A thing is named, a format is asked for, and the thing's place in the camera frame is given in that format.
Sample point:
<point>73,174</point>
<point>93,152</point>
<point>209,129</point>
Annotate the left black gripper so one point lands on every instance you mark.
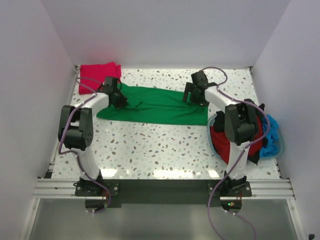
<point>122,102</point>

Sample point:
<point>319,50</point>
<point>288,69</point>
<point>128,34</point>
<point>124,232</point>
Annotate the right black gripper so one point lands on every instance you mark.
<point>190,88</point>

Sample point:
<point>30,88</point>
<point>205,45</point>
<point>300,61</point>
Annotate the green t-shirt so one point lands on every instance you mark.
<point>156,106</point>

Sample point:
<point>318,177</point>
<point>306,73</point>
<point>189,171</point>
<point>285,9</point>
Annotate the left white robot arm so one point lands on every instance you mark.
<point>76,133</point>

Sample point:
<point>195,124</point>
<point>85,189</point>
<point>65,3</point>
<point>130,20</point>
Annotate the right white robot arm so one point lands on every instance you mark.
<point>240,127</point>

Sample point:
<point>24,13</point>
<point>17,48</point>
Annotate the folded pink red t-shirt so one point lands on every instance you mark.
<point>93,75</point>

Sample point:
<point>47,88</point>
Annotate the black t-shirt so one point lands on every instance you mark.
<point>255,158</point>

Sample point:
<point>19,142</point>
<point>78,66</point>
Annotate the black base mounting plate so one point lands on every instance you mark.
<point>115,193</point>

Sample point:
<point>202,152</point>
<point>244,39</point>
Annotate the bright blue t-shirt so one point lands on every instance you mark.
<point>269,145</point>

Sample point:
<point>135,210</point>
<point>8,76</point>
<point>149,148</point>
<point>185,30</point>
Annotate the translucent blue laundry basket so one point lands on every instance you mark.
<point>220,144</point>

